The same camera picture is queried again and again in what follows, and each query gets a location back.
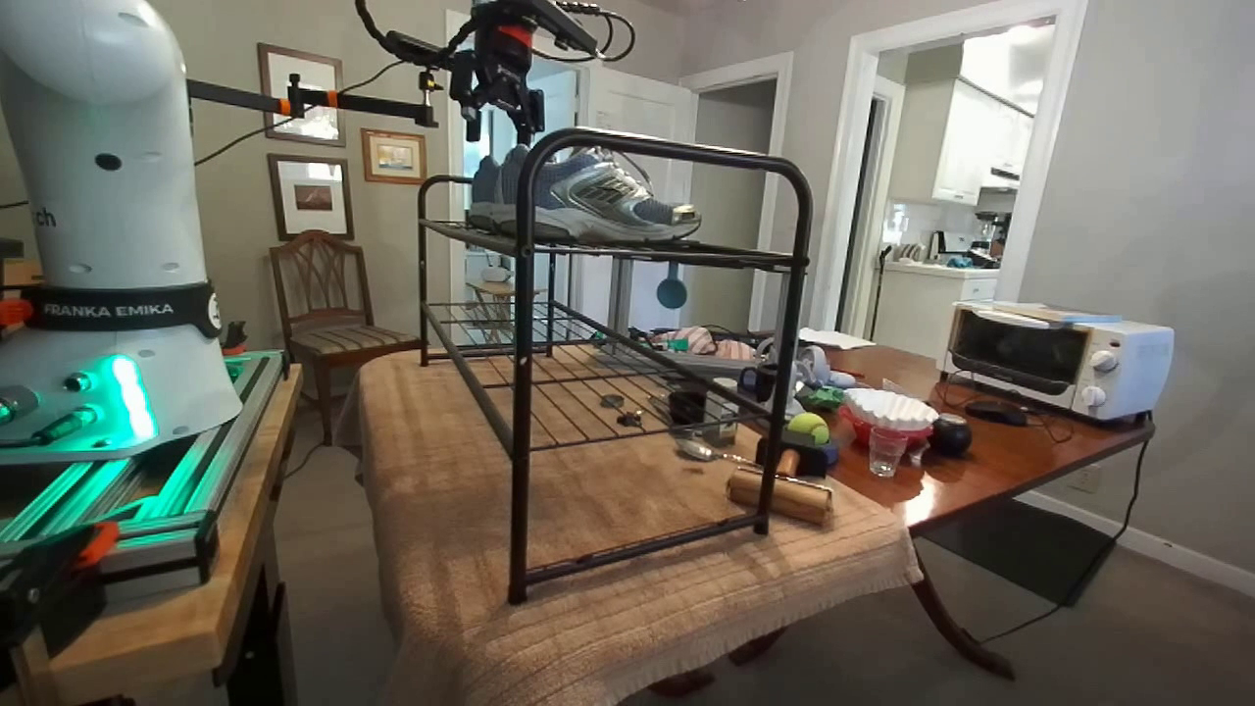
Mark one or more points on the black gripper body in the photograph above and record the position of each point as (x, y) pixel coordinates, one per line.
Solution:
(495, 71)

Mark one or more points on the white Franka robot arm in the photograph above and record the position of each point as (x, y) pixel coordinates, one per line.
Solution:
(104, 197)

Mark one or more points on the small gold framed picture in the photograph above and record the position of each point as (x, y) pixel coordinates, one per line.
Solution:
(393, 158)

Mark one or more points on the dark framed picture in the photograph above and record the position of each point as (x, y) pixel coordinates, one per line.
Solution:
(310, 197)

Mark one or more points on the large framed picture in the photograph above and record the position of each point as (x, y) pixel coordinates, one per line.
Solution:
(298, 71)

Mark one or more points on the blue measuring spoon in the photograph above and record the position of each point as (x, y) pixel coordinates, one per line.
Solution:
(673, 292)

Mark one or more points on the brown wooden chair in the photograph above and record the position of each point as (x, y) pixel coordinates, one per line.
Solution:
(327, 338)

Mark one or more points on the black metal shoe rack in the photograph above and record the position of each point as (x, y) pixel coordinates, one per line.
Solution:
(517, 394)

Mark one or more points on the pink striped cloth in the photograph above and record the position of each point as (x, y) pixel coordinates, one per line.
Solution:
(690, 345)

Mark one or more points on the black measuring cup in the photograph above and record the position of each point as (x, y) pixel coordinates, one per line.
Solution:
(689, 407)

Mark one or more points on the round metal lid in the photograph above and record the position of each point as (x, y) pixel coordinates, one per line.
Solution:
(695, 452)

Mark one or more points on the white paper sheet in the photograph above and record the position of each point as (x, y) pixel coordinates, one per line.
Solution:
(836, 338)

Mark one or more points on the green toy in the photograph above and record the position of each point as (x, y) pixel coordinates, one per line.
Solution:
(821, 399)

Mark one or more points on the yellow green ball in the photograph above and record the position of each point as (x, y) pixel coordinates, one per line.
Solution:
(810, 430)

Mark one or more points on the beige woven tablecloth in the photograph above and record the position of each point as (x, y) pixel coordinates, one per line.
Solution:
(444, 552)

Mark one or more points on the white kitchen counter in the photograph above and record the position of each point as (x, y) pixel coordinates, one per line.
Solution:
(915, 316)

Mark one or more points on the small black holder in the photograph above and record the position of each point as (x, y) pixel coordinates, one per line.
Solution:
(821, 461)

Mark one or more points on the wooden block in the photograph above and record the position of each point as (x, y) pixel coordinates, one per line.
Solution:
(785, 501)

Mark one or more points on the white red bowl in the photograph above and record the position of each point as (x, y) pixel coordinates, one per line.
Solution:
(887, 415)

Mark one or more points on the clear drinking glass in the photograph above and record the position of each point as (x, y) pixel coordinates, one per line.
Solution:
(887, 457)

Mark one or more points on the small black mug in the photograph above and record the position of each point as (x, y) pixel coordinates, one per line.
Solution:
(950, 437)

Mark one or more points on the black remote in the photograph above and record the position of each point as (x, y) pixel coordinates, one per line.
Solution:
(1002, 415)

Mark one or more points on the wooden workbench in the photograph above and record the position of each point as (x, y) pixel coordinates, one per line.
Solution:
(171, 628)

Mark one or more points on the brown wooden dining table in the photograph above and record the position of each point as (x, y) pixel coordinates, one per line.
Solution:
(1022, 457)

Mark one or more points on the black clamp orange tip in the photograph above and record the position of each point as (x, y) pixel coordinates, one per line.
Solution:
(52, 589)

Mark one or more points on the white toaster oven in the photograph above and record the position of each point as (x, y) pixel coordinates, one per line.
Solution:
(1121, 368)

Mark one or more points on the black bar camera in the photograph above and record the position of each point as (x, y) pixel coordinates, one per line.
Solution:
(422, 54)

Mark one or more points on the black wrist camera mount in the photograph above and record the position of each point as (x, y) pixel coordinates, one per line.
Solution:
(561, 27)

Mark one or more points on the white kitchen wall cabinet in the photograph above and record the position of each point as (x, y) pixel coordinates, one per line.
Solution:
(983, 133)

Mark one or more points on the aluminium base frame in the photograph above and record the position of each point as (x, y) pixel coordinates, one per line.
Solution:
(171, 496)

